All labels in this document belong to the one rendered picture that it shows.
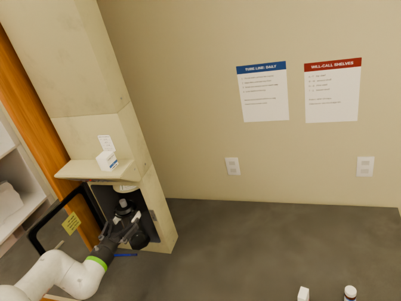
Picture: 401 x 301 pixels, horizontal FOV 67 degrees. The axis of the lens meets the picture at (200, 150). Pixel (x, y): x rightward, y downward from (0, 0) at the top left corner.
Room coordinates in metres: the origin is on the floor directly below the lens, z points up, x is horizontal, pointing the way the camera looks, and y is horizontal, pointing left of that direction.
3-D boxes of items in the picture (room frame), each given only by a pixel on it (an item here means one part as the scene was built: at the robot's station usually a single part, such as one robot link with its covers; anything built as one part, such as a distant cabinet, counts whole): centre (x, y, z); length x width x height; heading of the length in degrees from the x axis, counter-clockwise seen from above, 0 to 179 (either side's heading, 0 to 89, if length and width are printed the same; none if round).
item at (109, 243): (0.94, 0.46, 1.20); 0.09 x 0.08 x 0.07; 156
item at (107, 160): (1.02, 0.36, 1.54); 0.05 x 0.05 x 0.06; 62
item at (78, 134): (1.22, 0.36, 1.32); 0.32 x 0.25 x 0.77; 66
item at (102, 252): (0.87, 0.49, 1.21); 0.09 x 0.06 x 0.12; 66
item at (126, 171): (1.06, 0.43, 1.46); 0.32 x 0.11 x 0.10; 66
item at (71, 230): (1.02, 0.63, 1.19); 0.30 x 0.01 x 0.40; 149
